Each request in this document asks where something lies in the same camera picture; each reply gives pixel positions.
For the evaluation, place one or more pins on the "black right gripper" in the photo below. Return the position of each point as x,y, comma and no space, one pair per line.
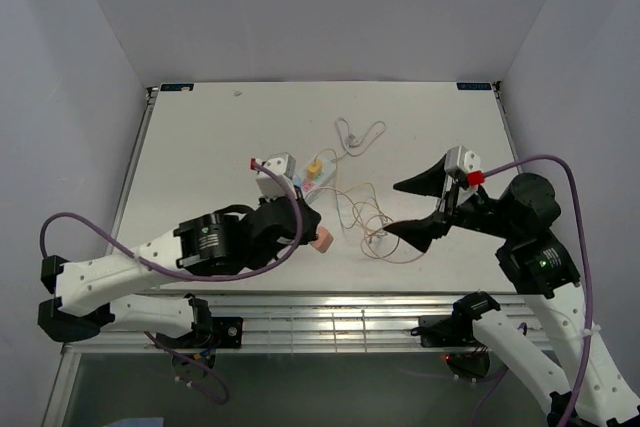
418,232

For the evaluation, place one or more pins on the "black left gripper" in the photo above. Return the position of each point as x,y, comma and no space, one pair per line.
309,233

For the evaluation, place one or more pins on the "pink charger plug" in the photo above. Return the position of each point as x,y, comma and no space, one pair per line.
323,240

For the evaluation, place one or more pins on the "white colourful power strip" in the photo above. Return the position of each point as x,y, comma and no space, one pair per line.
311,189

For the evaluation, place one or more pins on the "yellow charger plug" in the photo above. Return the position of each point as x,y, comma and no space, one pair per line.
314,169

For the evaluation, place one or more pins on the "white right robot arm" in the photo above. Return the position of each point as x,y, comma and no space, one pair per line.
581,385

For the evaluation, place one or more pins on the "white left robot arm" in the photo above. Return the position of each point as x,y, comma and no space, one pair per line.
108,293

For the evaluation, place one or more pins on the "blue label right corner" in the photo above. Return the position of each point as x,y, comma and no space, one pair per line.
474,86

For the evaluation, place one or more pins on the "blue label corner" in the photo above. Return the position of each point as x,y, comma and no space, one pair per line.
474,86
176,87

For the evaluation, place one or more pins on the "blue label left corner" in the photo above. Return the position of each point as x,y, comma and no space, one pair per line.
176,87

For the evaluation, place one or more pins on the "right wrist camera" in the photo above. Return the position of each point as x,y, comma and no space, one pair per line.
463,166

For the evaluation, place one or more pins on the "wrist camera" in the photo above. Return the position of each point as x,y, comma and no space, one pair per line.
463,166
274,176

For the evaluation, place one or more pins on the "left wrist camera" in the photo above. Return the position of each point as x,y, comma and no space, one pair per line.
274,176

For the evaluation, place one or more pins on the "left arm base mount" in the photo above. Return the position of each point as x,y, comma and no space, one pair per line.
220,333

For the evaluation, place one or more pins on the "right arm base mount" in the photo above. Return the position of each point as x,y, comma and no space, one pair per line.
456,329

